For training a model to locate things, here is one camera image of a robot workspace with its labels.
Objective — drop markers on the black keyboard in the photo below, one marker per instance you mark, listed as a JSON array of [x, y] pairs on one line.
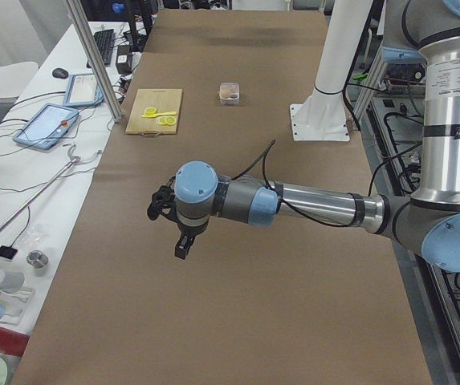
[[104, 40]]

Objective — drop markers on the black box device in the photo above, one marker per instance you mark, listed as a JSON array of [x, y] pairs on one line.
[[124, 59]]

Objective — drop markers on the aluminium frame post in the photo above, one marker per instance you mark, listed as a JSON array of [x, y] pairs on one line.
[[83, 30]]

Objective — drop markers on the lemon slice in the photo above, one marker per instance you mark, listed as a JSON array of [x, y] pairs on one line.
[[170, 120], [161, 120], [149, 112]]

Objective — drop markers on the yellow plastic knife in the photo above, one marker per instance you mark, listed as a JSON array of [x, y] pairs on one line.
[[168, 113]]

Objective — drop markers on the small black square pad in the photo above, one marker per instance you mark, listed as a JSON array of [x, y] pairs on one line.
[[8, 252]]

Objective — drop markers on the clear plastic egg box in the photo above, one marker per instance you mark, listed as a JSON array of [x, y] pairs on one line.
[[229, 93]]

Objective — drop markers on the metal rod stand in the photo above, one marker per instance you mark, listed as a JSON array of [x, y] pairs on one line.
[[73, 160]]

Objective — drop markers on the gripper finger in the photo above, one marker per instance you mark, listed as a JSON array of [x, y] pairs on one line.
[[183, 245]]

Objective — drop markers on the wooden cutting board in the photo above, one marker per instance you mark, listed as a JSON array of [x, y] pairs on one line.
[[163, 100]]

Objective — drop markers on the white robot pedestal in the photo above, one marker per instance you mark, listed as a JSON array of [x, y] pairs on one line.
[[323, 114]]

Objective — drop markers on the blue teach pendant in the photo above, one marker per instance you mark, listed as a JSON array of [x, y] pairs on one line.
[[49, 125], [82, 91]]

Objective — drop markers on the small metal cylinder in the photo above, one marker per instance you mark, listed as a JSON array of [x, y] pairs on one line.
[[38, 261]]

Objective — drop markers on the black computer mouse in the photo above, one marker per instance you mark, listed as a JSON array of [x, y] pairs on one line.
[[60, 73]]

